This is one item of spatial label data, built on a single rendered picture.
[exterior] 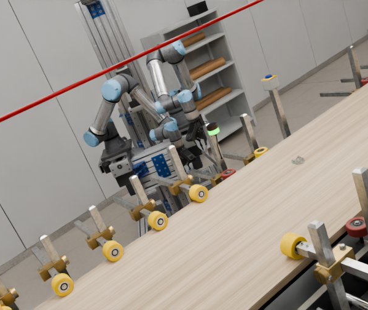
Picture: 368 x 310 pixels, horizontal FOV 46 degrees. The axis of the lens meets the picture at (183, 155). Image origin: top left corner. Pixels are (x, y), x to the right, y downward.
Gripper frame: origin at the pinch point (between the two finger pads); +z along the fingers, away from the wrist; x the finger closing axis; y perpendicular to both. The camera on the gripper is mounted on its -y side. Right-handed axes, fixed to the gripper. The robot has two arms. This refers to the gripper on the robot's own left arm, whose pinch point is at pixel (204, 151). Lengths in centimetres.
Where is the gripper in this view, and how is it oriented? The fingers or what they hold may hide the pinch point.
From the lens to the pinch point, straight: 243.7
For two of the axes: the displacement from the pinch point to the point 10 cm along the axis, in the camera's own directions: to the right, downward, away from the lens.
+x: -7.6, 0.8, 6.5
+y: 5.4, -4.9, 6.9
